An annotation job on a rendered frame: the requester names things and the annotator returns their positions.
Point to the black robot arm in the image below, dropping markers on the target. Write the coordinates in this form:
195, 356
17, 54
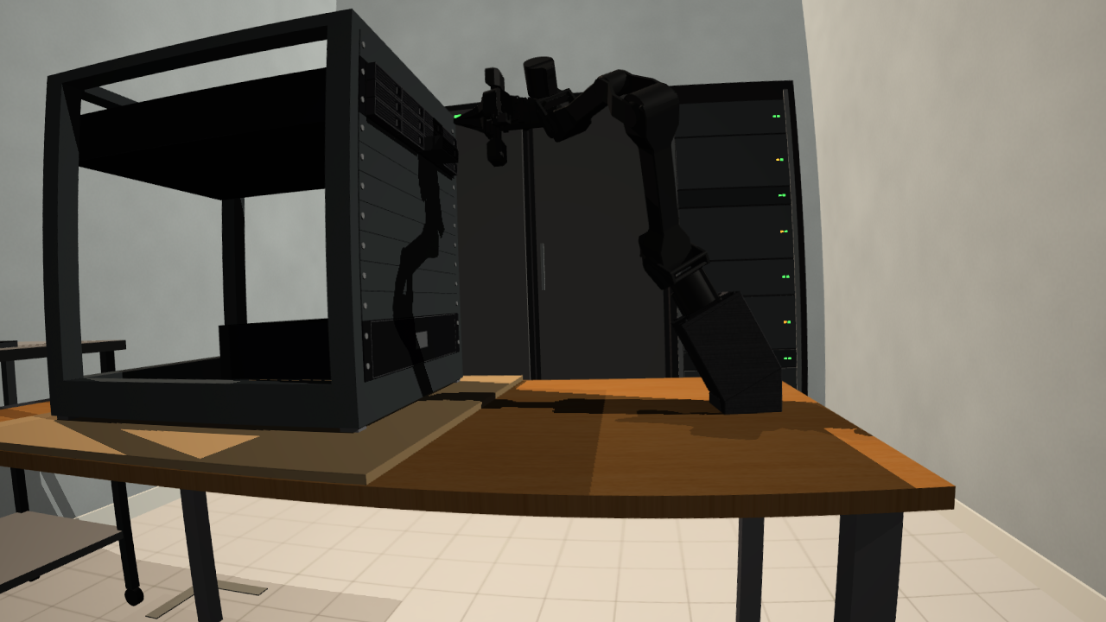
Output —
653, 115

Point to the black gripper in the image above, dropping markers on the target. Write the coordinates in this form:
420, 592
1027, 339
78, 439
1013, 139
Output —
496, 149

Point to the black open rack frame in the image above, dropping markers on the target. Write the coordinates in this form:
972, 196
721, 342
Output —
389, 217

